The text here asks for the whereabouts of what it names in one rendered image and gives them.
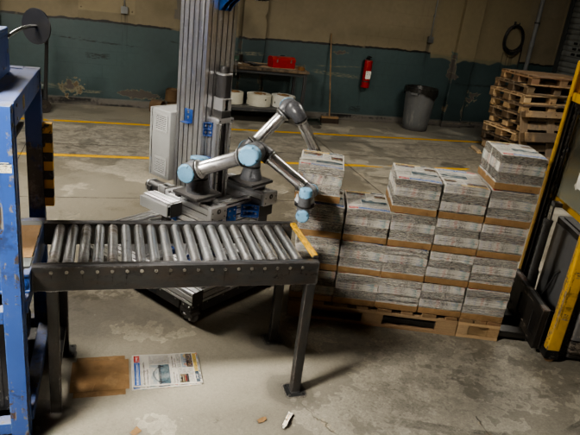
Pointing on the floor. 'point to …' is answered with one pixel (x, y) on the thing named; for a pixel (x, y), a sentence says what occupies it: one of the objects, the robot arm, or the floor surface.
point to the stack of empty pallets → (522, 102)
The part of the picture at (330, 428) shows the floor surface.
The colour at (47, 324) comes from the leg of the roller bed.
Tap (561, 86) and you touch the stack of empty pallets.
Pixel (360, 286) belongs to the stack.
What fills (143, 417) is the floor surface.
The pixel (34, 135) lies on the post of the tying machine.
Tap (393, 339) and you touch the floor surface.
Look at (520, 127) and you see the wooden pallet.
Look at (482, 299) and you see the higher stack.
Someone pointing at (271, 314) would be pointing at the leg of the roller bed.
